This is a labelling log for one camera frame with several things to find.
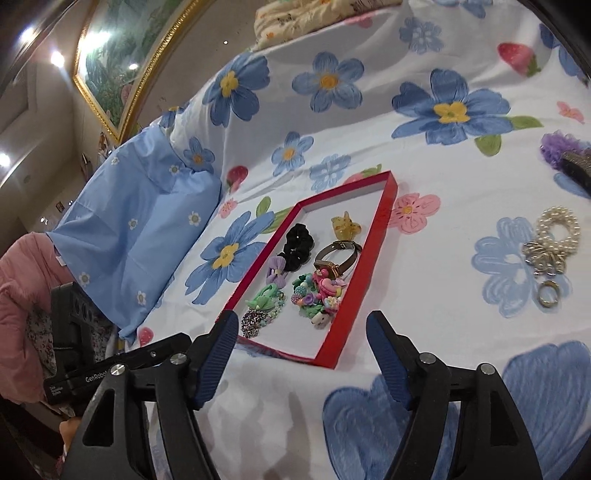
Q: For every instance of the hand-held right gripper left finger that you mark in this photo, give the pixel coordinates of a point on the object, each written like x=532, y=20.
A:
x=217, y=364

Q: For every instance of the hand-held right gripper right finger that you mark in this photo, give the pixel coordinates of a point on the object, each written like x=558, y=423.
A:
x=392, y=369

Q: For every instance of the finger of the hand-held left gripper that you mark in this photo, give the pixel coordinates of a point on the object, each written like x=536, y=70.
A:
x=157, y=348

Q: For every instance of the red tray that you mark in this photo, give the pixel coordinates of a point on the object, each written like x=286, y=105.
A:
x=364, y=277

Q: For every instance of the purple bow hair clip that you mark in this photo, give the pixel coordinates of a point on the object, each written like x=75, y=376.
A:
x=277, y=270

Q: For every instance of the person's left hand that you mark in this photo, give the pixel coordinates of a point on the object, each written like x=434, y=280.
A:
x=70, y=429

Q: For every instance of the pink cloth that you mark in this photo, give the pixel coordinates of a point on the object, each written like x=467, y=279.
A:
x=23, y=300

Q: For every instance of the green bow hair clip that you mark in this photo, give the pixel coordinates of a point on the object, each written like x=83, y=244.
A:
x=263, y=300

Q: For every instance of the light blue pillow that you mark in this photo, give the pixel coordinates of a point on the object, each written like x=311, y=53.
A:
x=134, y=207

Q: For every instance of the black scrunchie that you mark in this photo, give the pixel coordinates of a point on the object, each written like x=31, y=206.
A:
x=298, y=244

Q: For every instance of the yellow claw hair clip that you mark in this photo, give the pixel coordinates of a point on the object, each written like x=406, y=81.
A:
x=345, y=226

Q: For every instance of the ceiling spotlight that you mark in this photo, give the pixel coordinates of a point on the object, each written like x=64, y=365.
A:
x=27, y=32
x=57, y=57
x=3, y=159

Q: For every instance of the floral printed blanket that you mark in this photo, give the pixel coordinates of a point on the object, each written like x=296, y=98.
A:
x=415, y=161

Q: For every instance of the glitter claw hair clip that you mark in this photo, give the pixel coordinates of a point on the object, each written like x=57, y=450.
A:
x=577, y=170

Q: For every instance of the gold framed painting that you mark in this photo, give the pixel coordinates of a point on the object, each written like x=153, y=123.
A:
x=120, y=60

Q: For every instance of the purple scrunchie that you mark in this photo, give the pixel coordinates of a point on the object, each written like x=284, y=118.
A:
x=556, y=145

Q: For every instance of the cream printed blanket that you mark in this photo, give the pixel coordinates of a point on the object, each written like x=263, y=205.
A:
x=314, y=21

